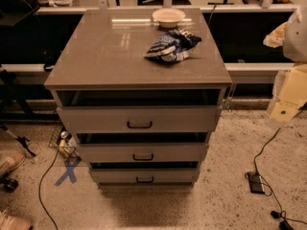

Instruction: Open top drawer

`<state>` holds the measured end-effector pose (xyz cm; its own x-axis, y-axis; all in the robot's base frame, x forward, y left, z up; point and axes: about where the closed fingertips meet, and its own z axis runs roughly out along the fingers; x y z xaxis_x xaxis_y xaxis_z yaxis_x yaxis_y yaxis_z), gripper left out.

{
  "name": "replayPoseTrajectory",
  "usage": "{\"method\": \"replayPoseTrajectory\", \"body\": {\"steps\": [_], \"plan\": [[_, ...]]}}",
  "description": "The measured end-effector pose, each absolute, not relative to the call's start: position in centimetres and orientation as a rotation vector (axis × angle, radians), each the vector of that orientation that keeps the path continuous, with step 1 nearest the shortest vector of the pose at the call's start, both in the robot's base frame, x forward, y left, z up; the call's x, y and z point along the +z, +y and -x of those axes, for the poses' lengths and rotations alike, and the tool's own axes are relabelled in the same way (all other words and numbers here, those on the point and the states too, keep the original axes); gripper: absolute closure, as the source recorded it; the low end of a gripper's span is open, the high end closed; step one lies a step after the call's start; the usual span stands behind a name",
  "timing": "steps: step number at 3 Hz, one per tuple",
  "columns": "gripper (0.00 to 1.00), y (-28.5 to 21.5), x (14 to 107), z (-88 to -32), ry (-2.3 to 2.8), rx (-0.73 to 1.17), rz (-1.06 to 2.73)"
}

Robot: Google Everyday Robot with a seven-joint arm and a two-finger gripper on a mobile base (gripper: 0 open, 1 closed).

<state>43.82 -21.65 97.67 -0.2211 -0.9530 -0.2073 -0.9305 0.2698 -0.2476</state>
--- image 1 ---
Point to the grey drawer cabinet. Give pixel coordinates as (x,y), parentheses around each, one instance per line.
(103,65)

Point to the tan shoe lower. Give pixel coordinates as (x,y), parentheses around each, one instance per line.
(8,222)

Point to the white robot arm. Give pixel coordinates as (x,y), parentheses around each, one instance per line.
(295,37)

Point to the tan shoe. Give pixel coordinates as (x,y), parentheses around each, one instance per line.
(8,222)
(9,161)

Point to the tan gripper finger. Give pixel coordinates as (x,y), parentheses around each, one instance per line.
(289,94)
(276,37)

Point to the white bowl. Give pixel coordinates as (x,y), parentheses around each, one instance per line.
(168,17)

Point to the tan shoe upper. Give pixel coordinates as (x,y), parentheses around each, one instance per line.
(9,161)

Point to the grey top drawer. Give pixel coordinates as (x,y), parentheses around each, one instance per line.
(137,119)

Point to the black caster wheel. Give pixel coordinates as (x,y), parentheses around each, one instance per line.
(9,184)

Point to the black tripod leg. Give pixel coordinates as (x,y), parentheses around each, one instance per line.
(23,141)

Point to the blue tape cross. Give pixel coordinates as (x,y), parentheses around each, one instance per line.
(70,166)

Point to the blue white chip bag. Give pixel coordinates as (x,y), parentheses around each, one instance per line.
(173,46)

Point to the black power adapter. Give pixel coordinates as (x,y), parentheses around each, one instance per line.
(255,183)

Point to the grey drawer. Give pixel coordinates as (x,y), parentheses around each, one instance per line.
(145,176)
(137,119)
(142,152)

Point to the grey bottom drawer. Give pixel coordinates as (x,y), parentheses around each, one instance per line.
(145,176)

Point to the grey middle drawer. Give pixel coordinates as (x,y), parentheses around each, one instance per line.
(142,152)

